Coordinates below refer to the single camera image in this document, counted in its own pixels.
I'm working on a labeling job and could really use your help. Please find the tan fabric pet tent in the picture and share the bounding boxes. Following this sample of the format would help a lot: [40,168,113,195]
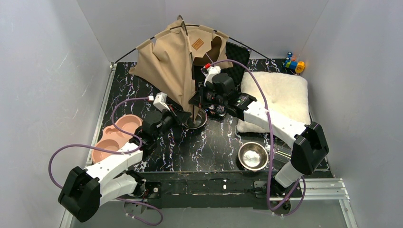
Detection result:
[129,20,229,113]

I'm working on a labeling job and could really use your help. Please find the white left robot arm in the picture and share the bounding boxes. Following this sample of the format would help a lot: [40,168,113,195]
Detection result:
[58,105,194,222]

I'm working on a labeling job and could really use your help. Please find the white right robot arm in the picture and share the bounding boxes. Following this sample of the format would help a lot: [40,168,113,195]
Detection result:
[189,72,329,194]

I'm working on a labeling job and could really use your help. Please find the steel pet bowl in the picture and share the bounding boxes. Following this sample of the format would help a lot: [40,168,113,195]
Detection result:
[237,142,269,171]
[184,109,207,129]

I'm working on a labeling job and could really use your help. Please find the black poker chip case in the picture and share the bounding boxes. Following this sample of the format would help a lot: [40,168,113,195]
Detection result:
[192,41,252,119]

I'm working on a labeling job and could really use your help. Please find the pink double bowl holder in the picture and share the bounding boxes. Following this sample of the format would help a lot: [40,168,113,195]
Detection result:
[91,114,143,163]

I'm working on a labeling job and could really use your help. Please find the white fluffy cushion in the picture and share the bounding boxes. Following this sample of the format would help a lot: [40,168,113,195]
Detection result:
[237,71,311,133]

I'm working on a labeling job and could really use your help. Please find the colourful toy train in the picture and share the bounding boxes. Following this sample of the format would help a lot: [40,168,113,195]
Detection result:
[283,52,306,74]

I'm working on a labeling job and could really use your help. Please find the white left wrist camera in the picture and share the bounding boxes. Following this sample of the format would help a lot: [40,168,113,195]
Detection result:
[153,92,170,112]

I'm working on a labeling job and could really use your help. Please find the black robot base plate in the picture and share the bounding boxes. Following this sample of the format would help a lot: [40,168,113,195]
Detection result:
[125,171,284,210]

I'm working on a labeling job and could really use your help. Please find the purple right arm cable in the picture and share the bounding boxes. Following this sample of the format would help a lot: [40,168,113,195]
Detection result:
[204,59,307,217]

